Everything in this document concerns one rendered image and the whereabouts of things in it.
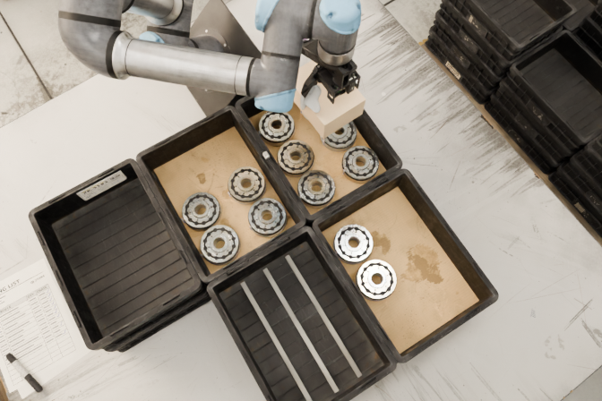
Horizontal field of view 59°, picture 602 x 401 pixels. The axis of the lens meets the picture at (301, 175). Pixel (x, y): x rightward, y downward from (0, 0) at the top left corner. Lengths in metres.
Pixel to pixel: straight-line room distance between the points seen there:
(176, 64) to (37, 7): 2.11
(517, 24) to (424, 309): 1.29
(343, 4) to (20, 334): 1.24
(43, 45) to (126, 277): 1.72
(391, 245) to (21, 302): 1.05
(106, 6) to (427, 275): 0.99
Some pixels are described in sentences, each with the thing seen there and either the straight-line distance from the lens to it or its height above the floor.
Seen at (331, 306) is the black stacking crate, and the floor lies 0.83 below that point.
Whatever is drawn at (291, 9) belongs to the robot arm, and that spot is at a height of 1.43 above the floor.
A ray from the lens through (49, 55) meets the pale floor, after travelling 2.92.
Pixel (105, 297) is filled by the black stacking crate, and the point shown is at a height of 0.83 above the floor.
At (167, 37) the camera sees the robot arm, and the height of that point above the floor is 1.03.
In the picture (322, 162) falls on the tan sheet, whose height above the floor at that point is 0.83.
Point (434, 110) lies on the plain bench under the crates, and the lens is 1.77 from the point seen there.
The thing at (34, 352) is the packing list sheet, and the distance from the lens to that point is 1.69.
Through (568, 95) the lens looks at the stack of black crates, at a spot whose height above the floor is 0.38.
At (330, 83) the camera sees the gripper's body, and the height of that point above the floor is 1.24.
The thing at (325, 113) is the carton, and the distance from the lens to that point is 1.24.
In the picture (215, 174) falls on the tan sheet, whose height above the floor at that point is 0.83.
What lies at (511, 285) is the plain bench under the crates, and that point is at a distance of 1.66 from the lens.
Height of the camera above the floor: 2.22
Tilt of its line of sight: 70 degrees down
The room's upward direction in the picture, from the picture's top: straight up
